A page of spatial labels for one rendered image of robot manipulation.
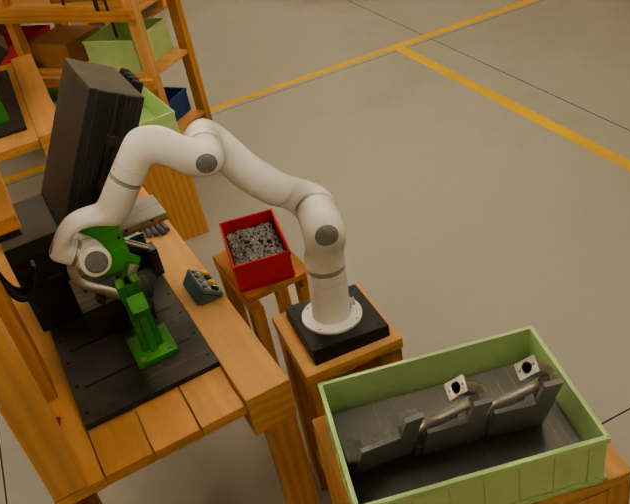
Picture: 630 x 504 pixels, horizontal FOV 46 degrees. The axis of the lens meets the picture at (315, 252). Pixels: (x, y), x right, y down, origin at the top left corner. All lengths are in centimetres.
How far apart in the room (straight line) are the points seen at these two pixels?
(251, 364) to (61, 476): 60
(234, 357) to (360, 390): 42
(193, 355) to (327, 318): 43
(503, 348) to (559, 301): 158
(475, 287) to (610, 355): 74
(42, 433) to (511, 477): 113
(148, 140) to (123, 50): 322
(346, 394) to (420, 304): 168
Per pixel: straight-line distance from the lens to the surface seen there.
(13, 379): 185
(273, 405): 217
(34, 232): 250
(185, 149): 188
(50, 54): 564
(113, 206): 200
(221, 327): 237
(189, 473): 321
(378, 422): 205
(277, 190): 200
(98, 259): 206
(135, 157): 194
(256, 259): 267
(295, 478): 244
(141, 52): 500
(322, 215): 200
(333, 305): 221
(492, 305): 366
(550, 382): 173
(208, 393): 220
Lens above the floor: 240
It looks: 35 degrees down
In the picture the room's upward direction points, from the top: 12 degrees counter-clockwise
